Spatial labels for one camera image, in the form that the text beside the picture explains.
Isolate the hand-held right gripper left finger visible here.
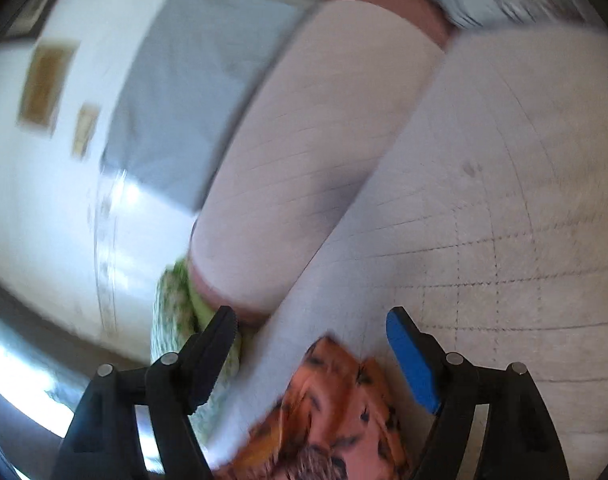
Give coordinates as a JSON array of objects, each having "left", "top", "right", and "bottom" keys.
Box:
[{"left": 51, "top": 305, "right": 237, "bottom": 480}]

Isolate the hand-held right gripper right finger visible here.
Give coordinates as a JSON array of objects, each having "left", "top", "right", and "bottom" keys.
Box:
[{"left": 386, "top": 306, "right": 570, "bottom": 480}]

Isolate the orange floral shirt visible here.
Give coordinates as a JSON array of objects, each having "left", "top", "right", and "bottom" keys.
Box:
[{"left": 216, "top": 336, "right": 411, "bottom": 480}]

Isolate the green checked pillow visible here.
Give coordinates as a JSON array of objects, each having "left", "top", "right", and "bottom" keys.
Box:
[{"left": 149, "top": 257, "right": 245, "bottom": 448}]

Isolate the bed with pink sheet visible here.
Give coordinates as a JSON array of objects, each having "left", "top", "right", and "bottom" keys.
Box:
[{"left": 204, "top": 22, "right": 608, "bottom": 480}]

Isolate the pink bolster pillow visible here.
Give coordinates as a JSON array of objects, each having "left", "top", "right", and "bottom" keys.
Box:
[{"left": 189, "top": 0, "right": 457, "bottom": 325}]

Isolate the grey-blue pillow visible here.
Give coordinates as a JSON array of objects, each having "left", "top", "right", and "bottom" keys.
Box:
[{"left": 100, "top": 0, "right": 335, "bottom": 211}]

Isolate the gold light switch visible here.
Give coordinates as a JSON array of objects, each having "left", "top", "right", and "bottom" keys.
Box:
[{"left": 71, "top": 104, "right": 101, "bottom": 159}]

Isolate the grey wall panel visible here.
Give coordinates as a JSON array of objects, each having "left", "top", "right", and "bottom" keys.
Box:
[{"left": 18, "top": 42, "right": 80, "bottom": 134}]

